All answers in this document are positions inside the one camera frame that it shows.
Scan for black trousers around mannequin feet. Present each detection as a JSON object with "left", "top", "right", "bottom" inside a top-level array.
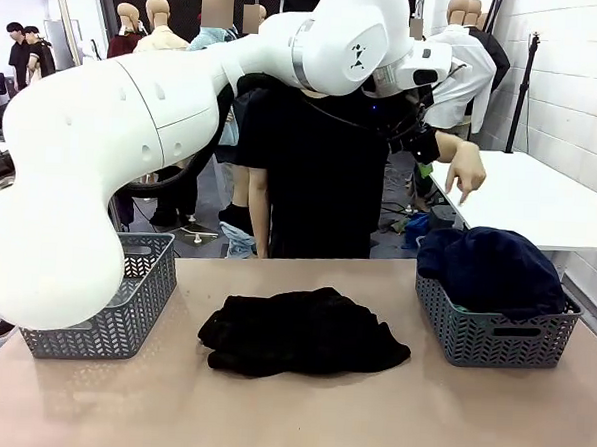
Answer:
[{"left": 149, "top": 165, "right": 201, "bottom": 229}]

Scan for mannequin in maroon top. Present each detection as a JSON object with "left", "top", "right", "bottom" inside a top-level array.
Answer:
[{"left": 106, "top": 0, "right": 146, "bottom": 61}]

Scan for mannequin in cream jacket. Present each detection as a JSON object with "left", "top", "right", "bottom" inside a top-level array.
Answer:
[{"left": 133, "top": 0, "right": 194, "bottom": 57}]

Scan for person's left hand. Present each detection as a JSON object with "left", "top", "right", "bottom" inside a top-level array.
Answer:
[{"left": 442, "top": 139, "right": 489, "bottom": 208}]

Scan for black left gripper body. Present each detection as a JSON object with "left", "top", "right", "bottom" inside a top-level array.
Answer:
[{"left": 399, "top": 123, "right": 443, "bottom": 166}]

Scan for white side table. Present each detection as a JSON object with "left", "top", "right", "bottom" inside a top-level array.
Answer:
[{"left": 423, "top": 146, "right": 597, "bottom": 285}]

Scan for person's left forearm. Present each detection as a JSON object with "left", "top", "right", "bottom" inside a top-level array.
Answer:
[{"left": 433, "top": 132, "right": 464, "bottom": 166}]

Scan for grey mannequin base plate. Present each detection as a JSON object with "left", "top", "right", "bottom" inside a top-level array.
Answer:
[{"left": 174, "top": 221, "right": 220, "bottom": 249}]

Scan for mannequin in light blue fleece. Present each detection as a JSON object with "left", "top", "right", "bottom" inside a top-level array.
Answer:
[{"left": 181, "top": 0, "right": 249, "bottom": 149}]

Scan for black tripod stand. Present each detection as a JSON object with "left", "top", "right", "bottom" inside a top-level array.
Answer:
[{"left": 504, "top": 29, "right": 543, "bottom": 156}]

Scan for dark grey box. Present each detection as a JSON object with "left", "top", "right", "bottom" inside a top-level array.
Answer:
[{"left": 427, "top": 203, "right": 464, "bottom": 237}]

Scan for navy blue shorts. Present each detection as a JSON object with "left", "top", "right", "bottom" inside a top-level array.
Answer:
[{"left": 441, "top": 223, "right": 573, "bottom": 324}]

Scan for mannequin in black jacket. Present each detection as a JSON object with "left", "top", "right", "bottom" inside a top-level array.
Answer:
[{"left": 463, "top": 0, "right": 515, "bottom": 95}]

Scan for bystander holding beige cloth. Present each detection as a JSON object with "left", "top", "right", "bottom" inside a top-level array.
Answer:
[{"left": 20, "top": 25, "right": 59, "bottom": 87}]

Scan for person in black t-shirt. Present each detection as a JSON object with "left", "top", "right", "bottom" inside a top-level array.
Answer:
[{"left": 229, "top": 77, "right": 440, "bottom": 267}]

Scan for black garment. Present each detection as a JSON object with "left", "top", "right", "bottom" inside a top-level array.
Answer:
[{"left": 194, "top": 279, "right": 415, "bottom": 387}]

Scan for bystander in black shirt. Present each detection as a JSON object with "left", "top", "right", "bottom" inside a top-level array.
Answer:
[{"left": 2, "top": 21, "right": 34, "bottom": 93}]

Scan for black pants around mannequin ankles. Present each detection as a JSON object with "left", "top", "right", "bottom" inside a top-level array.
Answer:
[{"left": 217, "top": 202, "right": 253, "bottom": 233}]

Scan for blue jeans on floor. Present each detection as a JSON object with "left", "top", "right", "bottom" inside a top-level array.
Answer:
[{"left": 218, "top": 221, "right": 258, "bottom": 260}]

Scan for slanted metal pole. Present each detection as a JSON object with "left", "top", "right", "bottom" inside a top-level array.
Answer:
[{"left": 45, "top": 0, "right": 87, "bottom": 68}]

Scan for person's right forearm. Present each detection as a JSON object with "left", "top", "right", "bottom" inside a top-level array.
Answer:
[{"left": 246, "top": 190, "right": 274, "bottom": 259}]

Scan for grey woven plastic basket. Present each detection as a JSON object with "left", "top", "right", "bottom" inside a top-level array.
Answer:
[
  {"left": 18, "top": 225, "right": 181, "bottom": 366},
  {"left": 409, "top": 234, "right": 588, "bottom": 374}
]

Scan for mannequin in white shirt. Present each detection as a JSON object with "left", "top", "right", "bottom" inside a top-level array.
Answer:
[{"left": 422, "top": 0, "right": 502, "bottom": 138}]

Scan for blue object on floor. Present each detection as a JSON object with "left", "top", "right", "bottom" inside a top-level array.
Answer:
[{"left": 400, "top": 211, "right": 433, "bottom": 251}]

